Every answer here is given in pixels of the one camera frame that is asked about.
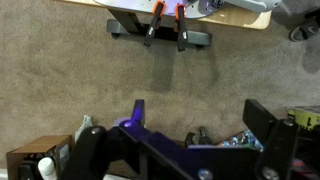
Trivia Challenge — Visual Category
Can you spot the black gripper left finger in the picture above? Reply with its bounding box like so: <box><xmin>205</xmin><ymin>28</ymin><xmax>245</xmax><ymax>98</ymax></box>
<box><xmin>131</xmin><ymin>99</ymin><xmax>145</xmax><ymax>126</ymax></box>

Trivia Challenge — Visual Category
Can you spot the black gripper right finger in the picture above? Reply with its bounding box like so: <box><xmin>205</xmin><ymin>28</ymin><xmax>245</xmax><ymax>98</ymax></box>
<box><xmin>242</xmin><ymin>99</ymin><xmax>277</xmax><ymax>144</ymax></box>

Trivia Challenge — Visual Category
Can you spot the white bottle in box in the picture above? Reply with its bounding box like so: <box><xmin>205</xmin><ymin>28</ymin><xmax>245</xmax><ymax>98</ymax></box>
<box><xmin>38</xmin><ymin>157</ymin><xmax>57</xmax><ymax>180</ymax></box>

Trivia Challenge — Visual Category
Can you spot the colourful printed packet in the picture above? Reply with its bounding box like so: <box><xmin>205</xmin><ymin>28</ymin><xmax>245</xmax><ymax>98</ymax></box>
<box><xmin>219</xmin><ymin>129</ymin><xmax>264</xmax><ymax>151</ymax></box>

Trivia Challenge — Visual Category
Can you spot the yellow green box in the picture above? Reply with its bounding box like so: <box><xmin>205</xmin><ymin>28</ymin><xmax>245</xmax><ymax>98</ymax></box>
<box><xmin>287</xmin><ymin>106</ymin><xmax>320</xmax><ymax>131</ymax></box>

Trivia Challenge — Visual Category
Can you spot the black caster wheel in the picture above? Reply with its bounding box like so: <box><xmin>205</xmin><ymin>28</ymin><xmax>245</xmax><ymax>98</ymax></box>
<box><xmin>184</xmin><ymin>126</ymin><xmax>213</xmax><ymax>146</ymax></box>

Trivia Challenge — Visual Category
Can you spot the brown cardboard box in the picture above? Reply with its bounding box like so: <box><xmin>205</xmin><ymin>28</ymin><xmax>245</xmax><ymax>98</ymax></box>
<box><xmin>6</xmin><ymin>135</ymin><xmax>73</xmax><ymax>180</ymax></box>

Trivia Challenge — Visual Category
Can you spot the black sandal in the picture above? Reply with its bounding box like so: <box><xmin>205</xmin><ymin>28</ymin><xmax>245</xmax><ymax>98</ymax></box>
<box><xmin>288</xmin><ymin>9</ymin><xmax>320</xmax><ymax>42</ymax></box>

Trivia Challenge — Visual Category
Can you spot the left orange black clamp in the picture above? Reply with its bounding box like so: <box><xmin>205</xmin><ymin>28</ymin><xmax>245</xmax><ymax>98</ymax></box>
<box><xmin>144</xmin><ymin>1</ymin><xmax>166</xmax><ymax>47</ymax></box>

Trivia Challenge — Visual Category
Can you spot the orange black clamp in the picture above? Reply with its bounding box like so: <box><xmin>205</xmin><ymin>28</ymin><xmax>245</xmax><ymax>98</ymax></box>
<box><xmin>144</xmin><ymin>1</ymin><xmax>166</xmax><ymax>47</ymax></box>
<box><xmin>174</xmin><ymin>4</ymin><xmax>188</xmax><ymax>51</ymax></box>

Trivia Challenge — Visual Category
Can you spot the right orange black clamp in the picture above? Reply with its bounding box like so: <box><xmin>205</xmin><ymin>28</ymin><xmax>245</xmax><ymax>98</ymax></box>
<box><xmin>174</xmin><ymin>4</ymin><xmax>188</xmax><ymax>51</ymax></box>

